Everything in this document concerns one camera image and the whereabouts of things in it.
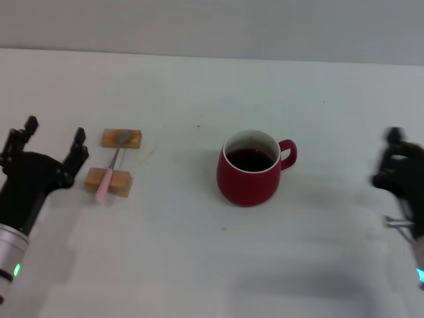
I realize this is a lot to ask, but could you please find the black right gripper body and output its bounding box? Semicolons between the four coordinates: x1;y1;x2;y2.
387;155;424;239

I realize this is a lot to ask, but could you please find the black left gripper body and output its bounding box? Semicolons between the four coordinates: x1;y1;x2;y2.
0;151;76;233

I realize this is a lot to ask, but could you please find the pink handled metal spoon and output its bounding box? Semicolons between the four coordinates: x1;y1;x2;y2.
95;131;132;203

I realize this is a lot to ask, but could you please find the red coffee cup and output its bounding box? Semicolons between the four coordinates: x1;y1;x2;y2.
217;129;298;208

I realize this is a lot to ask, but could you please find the notched wooden block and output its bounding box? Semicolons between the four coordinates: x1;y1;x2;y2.
83;167;133;199

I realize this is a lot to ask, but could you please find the stained wooden block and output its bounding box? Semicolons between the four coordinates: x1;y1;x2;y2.
100;129;143;150

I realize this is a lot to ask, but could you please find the silver right gripper cable plug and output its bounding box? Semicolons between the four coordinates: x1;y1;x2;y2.
382;215;415;230

